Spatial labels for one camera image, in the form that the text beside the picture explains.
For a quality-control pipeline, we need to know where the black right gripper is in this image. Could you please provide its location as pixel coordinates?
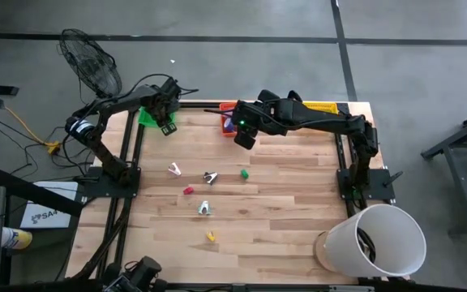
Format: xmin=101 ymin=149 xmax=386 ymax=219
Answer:
xmin=204 ymin=99 xmax=285 ymax=135

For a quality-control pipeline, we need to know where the orange plastic basket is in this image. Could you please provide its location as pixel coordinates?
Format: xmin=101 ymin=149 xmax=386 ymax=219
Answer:
xmin=218 ymin=101 xmax=238 ymax=138

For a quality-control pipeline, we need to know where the green plastic basket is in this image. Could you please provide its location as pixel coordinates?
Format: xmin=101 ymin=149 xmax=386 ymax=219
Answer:
xmin=138 ymin=105 xmax=176 ymax=129

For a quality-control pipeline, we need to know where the black floor fan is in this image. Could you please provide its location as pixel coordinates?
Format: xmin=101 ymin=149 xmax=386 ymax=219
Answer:
xmin=57 ymin=28 xmax=123 ymax=101

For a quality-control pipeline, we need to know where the yellow plastic basket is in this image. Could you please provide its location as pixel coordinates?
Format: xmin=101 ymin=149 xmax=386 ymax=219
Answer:
xmin=302 ymin=101 xmax=339 ymax=116

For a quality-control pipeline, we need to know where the white printed box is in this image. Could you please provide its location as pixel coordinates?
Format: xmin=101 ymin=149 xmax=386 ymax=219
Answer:
xmin=19 ymin=181 xmax=79 ymax=230

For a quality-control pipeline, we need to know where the round wooden lamp base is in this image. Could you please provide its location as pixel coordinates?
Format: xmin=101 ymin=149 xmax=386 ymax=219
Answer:
xmin=313 ymin=230 xmax=340 ymax=273

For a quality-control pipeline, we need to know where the white bucket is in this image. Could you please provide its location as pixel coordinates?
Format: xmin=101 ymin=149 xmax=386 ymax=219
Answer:
xmin=324 ymin=204 xmax=427 ymax=278

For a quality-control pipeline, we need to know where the yellow and white bottle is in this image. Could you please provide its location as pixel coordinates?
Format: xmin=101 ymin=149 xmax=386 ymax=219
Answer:
xmin=1 ymin=226 xmax=33 ymax=251

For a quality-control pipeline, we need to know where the black metal desk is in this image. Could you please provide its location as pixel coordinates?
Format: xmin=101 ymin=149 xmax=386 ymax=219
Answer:
xmin=421 ymin=104 xmax=467 ymax=236

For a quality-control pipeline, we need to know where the black aluminium table frame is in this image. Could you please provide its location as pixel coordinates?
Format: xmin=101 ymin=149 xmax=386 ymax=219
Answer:
xmin=71 ymin=99 xmax=396 ymax=292

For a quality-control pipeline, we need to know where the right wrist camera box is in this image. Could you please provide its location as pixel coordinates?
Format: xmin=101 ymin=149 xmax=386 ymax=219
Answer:
xmin=233 ymin=128 xmax=258 ymax=150

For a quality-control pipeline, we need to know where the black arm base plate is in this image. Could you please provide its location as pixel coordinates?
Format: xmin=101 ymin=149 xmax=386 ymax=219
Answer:
xmin=336 ymin=168 xmax=396 ymax=202
xmin=82 ymin=165 xmax=141 ymax=199

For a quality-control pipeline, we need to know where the orange extension cable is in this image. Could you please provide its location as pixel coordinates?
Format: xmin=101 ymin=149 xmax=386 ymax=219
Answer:
xmin=4 ymin=105 xmax=62 ymax=156

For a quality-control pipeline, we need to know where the black table-level camera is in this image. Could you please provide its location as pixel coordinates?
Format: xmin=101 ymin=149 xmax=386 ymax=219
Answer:
xmin=103 ymin=255 xmax=168 ymax=292

